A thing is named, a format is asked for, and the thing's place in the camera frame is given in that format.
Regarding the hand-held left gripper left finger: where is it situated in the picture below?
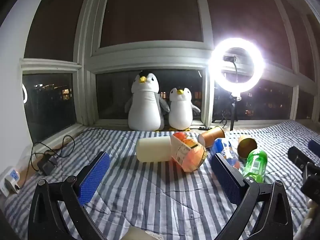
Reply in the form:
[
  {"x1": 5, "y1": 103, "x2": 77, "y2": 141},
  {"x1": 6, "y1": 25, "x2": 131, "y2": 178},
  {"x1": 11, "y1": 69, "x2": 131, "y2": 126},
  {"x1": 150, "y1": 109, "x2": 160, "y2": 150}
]
[{"x1": 27, "y1": 151, "x2": 112, "y2": 240}]

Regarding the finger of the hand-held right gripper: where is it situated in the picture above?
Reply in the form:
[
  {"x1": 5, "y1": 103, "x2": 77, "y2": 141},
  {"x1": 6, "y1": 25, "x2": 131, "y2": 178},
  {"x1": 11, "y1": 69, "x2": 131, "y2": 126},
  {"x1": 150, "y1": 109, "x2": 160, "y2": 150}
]
[
  {"x1": 287, "y1": 146, "x2": 320, "y2": 176},
  {"x1": 308, "y1": 140, "x2": 320, "y2": 153}
]

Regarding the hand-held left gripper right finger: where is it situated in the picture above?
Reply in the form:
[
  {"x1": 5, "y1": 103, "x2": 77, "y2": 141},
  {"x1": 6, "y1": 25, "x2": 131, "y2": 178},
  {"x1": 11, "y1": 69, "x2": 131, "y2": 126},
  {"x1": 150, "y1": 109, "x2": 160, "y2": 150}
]
[{"x1": 211, "y1": 152, "x2": 293, "y2": 240}]

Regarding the white cup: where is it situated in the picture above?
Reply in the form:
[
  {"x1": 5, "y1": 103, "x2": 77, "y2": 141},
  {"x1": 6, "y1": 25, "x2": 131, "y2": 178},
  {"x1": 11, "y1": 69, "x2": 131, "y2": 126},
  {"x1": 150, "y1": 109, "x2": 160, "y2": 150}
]
[{"x1": 136, "y1": 136, "x2": 173, "y2": 163}]

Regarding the brown paper cup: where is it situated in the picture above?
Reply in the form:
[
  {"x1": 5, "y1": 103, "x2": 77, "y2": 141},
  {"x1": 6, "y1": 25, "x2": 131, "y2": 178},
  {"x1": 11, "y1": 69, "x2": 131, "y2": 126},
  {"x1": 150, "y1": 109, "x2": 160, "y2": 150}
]
[
  {"x1": 237, "y1": 135, "x2": 258, "y2": 158},
  {"x1": 197, "y1": 126, "x2": 226, "y2": 147}
]

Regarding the blue snack packet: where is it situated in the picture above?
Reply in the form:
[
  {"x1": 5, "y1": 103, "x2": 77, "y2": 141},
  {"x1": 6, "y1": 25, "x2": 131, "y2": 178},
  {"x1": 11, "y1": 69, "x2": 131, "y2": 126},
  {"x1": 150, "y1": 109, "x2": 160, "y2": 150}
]
[{"x1": 209, "y1": 138, "x2": 241, "y2": 168}]

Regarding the green plastic bottle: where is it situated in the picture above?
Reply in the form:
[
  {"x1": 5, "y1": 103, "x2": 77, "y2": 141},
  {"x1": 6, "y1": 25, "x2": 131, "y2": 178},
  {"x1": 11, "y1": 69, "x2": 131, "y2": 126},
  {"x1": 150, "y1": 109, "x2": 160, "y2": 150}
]
[{"x1": 241, "y1": 149, "x2": 268, "y2": 183}]

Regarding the orange snack package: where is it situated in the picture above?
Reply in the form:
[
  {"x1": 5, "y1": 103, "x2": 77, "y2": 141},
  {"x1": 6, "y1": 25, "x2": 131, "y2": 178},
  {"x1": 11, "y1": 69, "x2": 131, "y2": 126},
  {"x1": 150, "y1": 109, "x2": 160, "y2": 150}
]
[{"x1": 171, "y1": 132, "x2": 207, "y2": 173}]

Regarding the black charger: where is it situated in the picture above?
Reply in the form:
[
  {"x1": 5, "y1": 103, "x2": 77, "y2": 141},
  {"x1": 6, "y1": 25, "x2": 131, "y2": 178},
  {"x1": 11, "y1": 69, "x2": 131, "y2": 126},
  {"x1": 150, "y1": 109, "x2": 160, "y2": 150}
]
[{"x1": 37, "y1": 154, "x2": 58, "y2": 176}]

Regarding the striped blanket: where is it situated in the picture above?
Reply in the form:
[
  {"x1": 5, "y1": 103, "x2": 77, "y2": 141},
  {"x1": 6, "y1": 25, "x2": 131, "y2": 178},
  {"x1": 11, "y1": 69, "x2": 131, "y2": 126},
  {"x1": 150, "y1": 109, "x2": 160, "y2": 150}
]
[{"x1": 2, "y1": 120, "x2": 320, "y2": 240}]

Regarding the black tripod stand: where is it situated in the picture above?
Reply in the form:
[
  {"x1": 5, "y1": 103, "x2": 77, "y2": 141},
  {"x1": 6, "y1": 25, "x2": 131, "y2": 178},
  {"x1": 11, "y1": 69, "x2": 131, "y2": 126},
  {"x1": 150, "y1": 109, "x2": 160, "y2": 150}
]
[{"x1": 212, "y1": 94, "x2": 241, "y2": 131}]

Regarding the white power strip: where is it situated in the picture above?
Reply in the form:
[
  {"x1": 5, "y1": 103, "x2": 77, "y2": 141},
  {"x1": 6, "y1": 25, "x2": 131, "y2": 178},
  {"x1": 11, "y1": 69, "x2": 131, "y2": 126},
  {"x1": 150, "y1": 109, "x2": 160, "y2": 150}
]
[{"x1": 0, "y1": 166, "x2": 21, "y2": 197}]

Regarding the small penguin plush toy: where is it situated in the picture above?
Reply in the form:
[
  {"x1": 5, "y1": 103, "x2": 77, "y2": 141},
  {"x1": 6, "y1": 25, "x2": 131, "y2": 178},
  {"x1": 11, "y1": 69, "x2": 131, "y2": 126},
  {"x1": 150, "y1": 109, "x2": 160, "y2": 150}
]
[{"x1": 168, "y1": 87, "x2": 201, "y2": 131}]

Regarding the large penguin plush toy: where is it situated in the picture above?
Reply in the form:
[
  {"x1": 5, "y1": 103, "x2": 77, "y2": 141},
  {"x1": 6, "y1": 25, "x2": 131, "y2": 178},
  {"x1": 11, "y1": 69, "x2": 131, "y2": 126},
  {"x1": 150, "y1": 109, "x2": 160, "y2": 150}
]
[{"x1": 124, "y1": 70, "x2": 170, "y2": 131}]

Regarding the black power adapter with cable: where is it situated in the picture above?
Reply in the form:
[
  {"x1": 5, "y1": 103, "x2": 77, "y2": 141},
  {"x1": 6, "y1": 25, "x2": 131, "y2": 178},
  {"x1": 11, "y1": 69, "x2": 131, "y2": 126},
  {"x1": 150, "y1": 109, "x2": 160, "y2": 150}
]
[{"x1": 29, "y1": 127, "x2": 110, "y2": 180}]

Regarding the ring light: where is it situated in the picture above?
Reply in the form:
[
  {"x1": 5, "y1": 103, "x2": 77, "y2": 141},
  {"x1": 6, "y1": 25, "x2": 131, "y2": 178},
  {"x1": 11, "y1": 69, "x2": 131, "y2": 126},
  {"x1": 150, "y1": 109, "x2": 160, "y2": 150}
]
[{"x1": 209, "y1": 37, "x2": 265, "y2": 96}]

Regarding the white window frame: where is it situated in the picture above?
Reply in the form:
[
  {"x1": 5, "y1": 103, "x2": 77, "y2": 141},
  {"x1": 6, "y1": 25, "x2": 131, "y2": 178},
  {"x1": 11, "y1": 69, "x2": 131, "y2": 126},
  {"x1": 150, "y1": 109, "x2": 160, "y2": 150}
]
[{"x1": 19, "y1": 0, "x2": 320, "y2": 133}]

